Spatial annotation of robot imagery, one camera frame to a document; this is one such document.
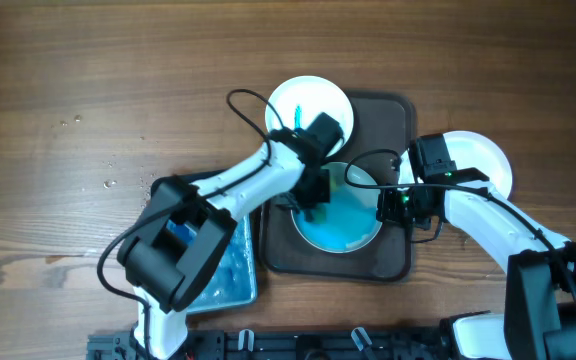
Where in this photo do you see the green yellow sponge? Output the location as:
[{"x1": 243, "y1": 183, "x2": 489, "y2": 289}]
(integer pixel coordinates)
[{"x1": 307, "y1": 175, "x2": 339, "y2": 224}]

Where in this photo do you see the brown plastic serving tray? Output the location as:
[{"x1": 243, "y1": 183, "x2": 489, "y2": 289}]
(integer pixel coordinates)
[{"x1": 258, "y1": 90, "x2": 416, "y2": 283}]

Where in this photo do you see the black tray with blue water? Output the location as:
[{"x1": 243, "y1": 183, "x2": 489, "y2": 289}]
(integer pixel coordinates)
[{"x1": 187, "y1": 215, "x2": 258, "y2": 315}]

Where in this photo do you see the black cable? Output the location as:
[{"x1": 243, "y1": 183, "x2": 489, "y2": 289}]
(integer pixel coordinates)
[
  {"x1": 96, "y1": 88, "x2": 287, "y2": 360},
  {"x1": 343, "y1": 148, "x2": 576, "y2": 360}
]

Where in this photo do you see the right black cable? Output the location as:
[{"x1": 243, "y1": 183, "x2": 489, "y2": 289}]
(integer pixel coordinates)
[{"x1": 343, "y1": 148, "x2": 576, "y2": 360}]

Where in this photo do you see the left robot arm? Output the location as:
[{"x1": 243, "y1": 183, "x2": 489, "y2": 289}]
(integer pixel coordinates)
[{"x1": 117, "y1": 113, "x2": 343, "y2": 359}]

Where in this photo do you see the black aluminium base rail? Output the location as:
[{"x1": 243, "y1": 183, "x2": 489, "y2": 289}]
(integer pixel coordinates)
[{"x1": 86, "y1": 327, "x2": 449, "y2": 360}]

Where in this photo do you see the left black cable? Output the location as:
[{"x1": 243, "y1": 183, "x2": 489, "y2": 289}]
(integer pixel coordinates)
[{"x1": 96, "y1": 88, "x2": 287, "y2": 360}]

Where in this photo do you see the light blue plate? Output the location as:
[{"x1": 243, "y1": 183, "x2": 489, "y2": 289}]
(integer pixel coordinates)
[{"x1": 292, "y1": 162, "x2": 382, "y2": 254}]

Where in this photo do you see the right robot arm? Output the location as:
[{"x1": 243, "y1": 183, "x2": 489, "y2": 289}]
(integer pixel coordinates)
[{"x1": 377, "y1": 131, "x2": 576, "y2": 359}]

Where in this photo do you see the white plate stained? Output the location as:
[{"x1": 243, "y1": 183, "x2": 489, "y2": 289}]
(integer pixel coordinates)
[
  {"x1": 265, "y1": 76, "x2": 354, "y2": 157},
  {"x1": 398, "y1": 131, "x2": 513, "y2": 200}
]

